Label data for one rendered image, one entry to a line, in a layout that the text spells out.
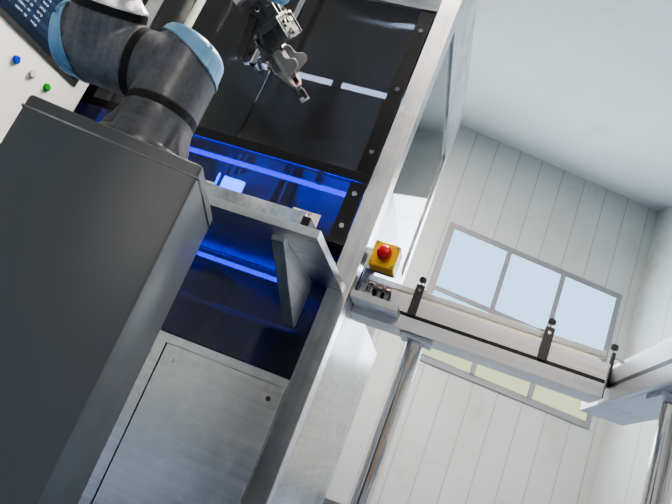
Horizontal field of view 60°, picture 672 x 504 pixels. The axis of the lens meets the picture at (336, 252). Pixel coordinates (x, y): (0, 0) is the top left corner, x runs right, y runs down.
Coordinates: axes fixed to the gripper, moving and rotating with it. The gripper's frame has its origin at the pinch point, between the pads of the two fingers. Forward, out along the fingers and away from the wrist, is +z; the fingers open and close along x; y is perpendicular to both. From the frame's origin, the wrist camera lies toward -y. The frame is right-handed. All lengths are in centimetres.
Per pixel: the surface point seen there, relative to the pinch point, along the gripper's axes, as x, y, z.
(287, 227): -32.8, 2.1, 22.7
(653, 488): -35, 46, 100
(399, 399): -17, -12, 84
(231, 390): -38, -40, 56
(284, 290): -25.9, -15.4, 38.9
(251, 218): -33.2, -4.4, 17.8
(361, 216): 8.2, -8.5, 40.0
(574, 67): 284, 7, 91
